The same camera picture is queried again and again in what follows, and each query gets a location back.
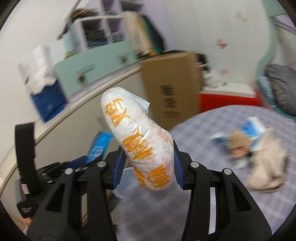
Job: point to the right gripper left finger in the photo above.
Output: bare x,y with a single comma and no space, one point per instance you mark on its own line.
76,207

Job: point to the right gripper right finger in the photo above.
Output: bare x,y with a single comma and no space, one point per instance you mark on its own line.
220,206

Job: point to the beige stocking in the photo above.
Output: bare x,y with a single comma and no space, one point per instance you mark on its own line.
239,144

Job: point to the blue snack wrapper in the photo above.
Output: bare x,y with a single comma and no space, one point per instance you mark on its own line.
99,146

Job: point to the blue toothpaste tube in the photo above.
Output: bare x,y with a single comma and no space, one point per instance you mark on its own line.
222,141

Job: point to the blue white toothpaste box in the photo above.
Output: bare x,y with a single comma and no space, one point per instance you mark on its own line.
253,127

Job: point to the white orange plastic bag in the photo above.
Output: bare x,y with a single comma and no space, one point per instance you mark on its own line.
147,146

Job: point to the light blue plastic bin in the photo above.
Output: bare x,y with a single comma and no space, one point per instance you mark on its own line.
127,183

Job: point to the blue plastic bag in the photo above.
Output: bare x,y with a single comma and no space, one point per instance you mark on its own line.
50,102

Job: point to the grey checked tablecloth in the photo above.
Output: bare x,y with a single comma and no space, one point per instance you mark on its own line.
147,215

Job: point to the white paper shopping bag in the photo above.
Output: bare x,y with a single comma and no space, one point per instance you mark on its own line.
37,70

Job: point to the teal drawer stair unit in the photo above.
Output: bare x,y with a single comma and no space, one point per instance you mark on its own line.
80,70

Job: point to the red box with white lid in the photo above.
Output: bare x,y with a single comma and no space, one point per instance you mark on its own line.
229,94

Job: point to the grey folded duvet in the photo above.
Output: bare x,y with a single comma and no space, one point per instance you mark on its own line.
282,81

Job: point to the tall cardboard box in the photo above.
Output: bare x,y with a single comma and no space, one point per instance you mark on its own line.
172,83

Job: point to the purple cubby shelf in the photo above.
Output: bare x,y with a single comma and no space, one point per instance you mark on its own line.
97,23

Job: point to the pink butterfly sticker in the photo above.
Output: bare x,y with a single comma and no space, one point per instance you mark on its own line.
221,45

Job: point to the hanging clothes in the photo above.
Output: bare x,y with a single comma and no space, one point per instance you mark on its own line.
146,40

